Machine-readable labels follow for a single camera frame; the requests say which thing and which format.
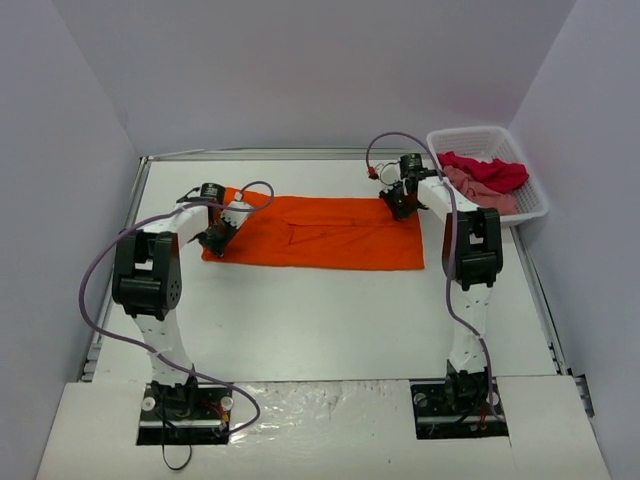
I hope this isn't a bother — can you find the thin black cable loop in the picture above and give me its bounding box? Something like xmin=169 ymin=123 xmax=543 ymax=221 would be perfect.
xmin=159 ymin=399 xmax=194 ymax=471

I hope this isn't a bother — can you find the orange t shirt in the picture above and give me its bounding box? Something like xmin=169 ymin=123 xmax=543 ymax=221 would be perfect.
xmin=201 ymin=196 xmax=425 ymax=271

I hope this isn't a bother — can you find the dusty pink t shirt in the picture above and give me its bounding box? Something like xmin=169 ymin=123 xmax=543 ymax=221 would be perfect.
xmin=443 ymin=166 xmax=517 ymax=216

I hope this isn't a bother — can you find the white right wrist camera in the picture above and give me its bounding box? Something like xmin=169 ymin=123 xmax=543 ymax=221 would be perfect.
xmin=368 ymin=161 xmax=400 ymax=186

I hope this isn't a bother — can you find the white plastic laundry basket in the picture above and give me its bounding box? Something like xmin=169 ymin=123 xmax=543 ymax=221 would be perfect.
xmin=427 ymin=126 xmax=548 ymax=227

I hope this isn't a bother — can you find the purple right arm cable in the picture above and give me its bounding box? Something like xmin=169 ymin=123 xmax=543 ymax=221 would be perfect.
xmin=365 ymin=131 xmax=504 ymax=421

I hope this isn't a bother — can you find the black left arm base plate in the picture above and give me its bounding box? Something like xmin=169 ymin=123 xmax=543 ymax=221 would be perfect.
xmin=136 ymin=382 xmax=234 ymax=446

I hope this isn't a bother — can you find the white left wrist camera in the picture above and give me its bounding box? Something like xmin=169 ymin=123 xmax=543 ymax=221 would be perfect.
xmin=220 ymin=191 xmax=254 ymax=230

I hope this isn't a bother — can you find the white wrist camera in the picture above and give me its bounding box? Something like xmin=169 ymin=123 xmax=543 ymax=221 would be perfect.
xmin=368 ymin=161 xmax=400 ymax=186
xmin=220 ymin=191 xmax=254 ymax=230

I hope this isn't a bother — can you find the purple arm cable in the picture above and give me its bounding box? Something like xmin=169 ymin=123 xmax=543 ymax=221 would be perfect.
xmin=79 ymin=180 xmax=275 ymax=435
xmin=365 ymin=131 xmax=504 ymax=421

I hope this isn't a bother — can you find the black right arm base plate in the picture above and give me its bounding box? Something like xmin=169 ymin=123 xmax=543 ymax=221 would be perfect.
xmin=410 ymin=380 xmax=509 ymax=441

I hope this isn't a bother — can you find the magenta t shirt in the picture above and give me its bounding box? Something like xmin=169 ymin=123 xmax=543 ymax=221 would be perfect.
xmin=437 ymin=151 xmax=529 ymax=194

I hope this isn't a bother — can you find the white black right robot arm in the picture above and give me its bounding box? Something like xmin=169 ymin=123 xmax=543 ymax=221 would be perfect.
xmin=374 ymin=153 xmax=503 ymax=413

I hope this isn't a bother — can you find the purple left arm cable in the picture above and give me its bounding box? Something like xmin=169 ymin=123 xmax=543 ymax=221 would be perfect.
xmin=79 ymin=180 xmax=275 ymax=435

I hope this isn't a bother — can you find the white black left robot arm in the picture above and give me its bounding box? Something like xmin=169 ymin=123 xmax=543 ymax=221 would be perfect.
xmin=112 ymin=183 xmax=250 ymax=419

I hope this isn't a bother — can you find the aluminium table edge rail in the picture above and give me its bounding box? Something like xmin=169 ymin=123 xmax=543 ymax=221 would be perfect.
xmin=76 ymin=155 xmax=154 ymax=383

